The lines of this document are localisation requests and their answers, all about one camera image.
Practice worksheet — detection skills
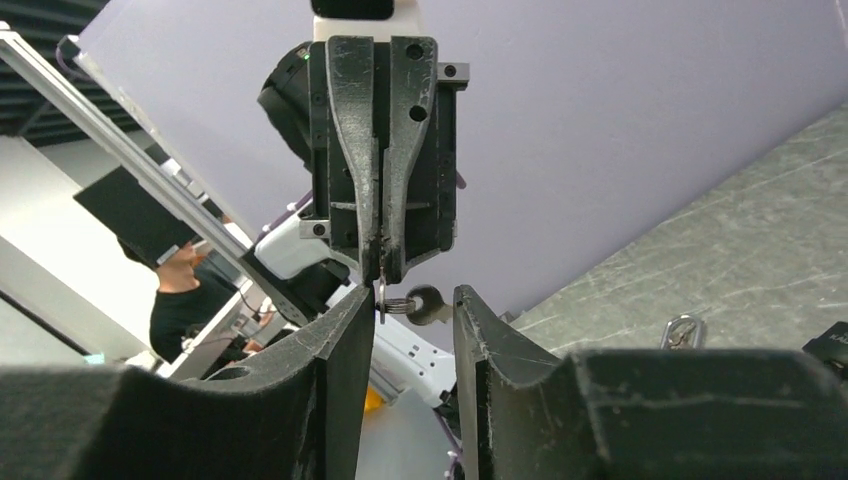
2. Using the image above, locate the black Kaijing padlock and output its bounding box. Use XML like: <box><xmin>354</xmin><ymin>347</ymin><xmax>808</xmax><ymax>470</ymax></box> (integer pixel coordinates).
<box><xmin>802</xmin><ymin>321</ymin><xmax>847</xmax><ymax>382</ymax></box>

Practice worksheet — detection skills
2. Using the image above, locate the aluminium frame rail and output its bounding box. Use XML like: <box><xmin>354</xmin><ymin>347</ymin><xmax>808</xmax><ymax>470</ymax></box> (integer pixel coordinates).
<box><xmin>0</xmin><ymin>21</ymin><xmax>313</xmax><ymax>382</ymax></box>

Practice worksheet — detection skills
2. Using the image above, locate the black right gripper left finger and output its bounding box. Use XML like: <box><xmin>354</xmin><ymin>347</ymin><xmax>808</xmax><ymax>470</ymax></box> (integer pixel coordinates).
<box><xmin>1</xmin><ymin>286</ymin><xmax>375</xmax><ymax>479</ymax></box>

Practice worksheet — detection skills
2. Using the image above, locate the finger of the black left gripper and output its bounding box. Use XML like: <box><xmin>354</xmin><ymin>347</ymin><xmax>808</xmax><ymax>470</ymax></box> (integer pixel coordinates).
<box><xmin>381</xmin><ymin>36</ymin><xmax>438</xmax><ymax>285</ymax></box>
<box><xmin>325</xmin><ymin>36</ymin><xmax>379</xmax><ymax>283</ymax></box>

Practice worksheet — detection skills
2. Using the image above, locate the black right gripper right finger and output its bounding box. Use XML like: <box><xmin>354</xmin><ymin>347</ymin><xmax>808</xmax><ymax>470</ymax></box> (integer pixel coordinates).
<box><xmin>453</xmin><ymin>285</ymin><xmax>847</xmax><ymax>479</ymax></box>

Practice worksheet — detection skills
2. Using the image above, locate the black-headed key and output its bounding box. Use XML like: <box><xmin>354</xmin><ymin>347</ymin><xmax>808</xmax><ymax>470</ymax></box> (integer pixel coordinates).
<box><xmin>406</xmin><ymin>284</ymin><xmax>453</xmax><ymax>326</ymax></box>

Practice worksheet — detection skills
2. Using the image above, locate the person in black shirt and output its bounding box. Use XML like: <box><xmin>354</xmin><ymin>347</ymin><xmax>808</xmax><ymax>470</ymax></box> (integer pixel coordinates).
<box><xmin>149</xmin><ymin>242</ymin><xmax>237</xmax><ymax>364</ymax></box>

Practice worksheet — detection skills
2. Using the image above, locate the brass padlock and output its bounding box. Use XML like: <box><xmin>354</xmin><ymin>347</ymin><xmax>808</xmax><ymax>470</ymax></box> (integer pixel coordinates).
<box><xmin>660</xmin><ymin>314</ymin><xmax>707</xmax><ymax>350</ymax></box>

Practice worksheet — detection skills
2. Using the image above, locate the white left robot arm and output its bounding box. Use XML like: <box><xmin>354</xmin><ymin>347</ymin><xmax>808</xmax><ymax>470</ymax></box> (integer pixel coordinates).
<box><xmin>250</xmin><ymin>36</ymin><xmax>470</xmax><ymax>409</ymax></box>

